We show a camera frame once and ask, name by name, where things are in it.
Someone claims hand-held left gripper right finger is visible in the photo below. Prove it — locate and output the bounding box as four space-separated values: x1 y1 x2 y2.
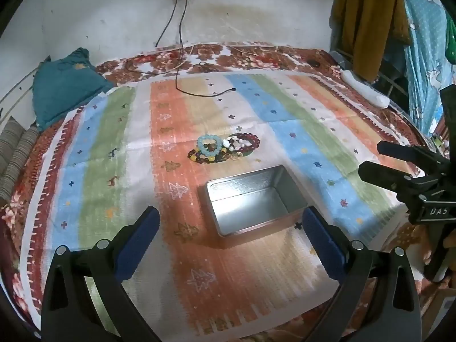
302 206 423 342

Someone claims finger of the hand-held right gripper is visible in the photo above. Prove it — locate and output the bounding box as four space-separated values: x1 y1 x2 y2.
358 161 426 195
377 141 447 168

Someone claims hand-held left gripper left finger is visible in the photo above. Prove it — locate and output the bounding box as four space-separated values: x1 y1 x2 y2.
41 206 161 342

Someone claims rectangular metal tin box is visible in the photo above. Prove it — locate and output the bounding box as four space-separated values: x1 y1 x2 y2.
205 165 309 248

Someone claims yellow and dark bead bracelet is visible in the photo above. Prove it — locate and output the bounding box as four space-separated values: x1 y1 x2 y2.
188 147 221 165

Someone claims light blue bead bracelet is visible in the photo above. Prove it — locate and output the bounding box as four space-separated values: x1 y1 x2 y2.
197 133 223 158

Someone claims dark red bead bracelet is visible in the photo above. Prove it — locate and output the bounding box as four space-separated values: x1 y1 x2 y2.
228 133 261 154

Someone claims white bead bracelet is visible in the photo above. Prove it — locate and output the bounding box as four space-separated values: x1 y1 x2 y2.
223 137 251 152

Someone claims white oblong object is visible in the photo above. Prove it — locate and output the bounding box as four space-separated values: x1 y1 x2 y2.
341 69 391 108

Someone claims striped printed mat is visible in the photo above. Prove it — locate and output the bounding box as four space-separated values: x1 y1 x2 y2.
19 73 407 333

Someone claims blue dotted curtain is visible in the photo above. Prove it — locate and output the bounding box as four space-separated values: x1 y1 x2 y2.
398 0 456 137

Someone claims green cloth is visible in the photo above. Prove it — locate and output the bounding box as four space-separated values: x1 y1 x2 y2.
445 19 456 64

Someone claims mustard hanging garment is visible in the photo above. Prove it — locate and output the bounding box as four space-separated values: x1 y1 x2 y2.
332 0 413 83

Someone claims striped grey cushion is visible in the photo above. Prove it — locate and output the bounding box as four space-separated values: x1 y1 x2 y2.
0 116 40 203

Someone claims teal cloth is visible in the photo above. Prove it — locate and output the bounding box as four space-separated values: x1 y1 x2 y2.
32 47 115 131

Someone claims brown floral blanket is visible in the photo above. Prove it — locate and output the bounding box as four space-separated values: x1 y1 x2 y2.
0 42 456 342

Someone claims long black cable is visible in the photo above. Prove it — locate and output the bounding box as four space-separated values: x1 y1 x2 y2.
175 0 237 97

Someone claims short black cable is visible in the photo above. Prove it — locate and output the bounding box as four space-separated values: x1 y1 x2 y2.
155 0 179 48

